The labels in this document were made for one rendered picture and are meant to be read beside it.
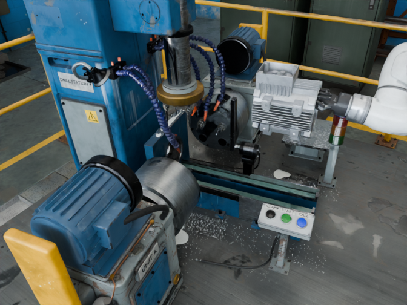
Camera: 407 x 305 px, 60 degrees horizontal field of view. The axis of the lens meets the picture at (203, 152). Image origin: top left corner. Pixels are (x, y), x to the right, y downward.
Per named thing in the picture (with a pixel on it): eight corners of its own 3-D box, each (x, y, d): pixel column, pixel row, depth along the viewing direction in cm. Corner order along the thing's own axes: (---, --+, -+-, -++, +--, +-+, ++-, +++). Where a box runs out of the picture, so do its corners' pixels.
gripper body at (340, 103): (353, 90, 116) (324, 83, 118) (350, 101, 110) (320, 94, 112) (346, 109, 120) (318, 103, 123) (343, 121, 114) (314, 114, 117)
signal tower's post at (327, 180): (317, 184, 166) (332, 105, 142) (319, 175, 172) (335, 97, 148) (334, 189, 164) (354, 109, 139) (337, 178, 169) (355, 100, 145)
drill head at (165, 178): (97, 260, 122) (80, 208, 107) (151, 192, 149) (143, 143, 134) (162, 284, 114) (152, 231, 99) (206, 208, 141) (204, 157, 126)
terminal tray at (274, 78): (254, 92, 120) (255, 72, 116) (263, 79, 127) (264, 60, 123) (290, 98, 116) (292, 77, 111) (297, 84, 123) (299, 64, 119)
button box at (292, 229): (258, 226, 120) (257, 221, 115) (263, 207, 123) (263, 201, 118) (309, 241, 114) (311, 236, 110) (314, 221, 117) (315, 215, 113)
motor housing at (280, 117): (249, 137, 126) (251, 88, 115) (264, 111, 140) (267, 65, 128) (307, 148, 119) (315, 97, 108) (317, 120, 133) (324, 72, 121)
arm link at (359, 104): (371, 104, 107) (350, 99, 109) (360, 129, 113) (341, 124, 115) (372, 92, 114) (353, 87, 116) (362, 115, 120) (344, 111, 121)
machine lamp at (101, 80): (65, 95, 119) (54, 59, 111) (86, 81, 127) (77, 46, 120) (109, 103, 113) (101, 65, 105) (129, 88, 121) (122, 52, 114)
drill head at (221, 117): (182, 153, 171) (178, 108, 156) (214, 113, 201) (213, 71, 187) (231, 164, 162) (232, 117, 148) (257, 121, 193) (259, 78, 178)
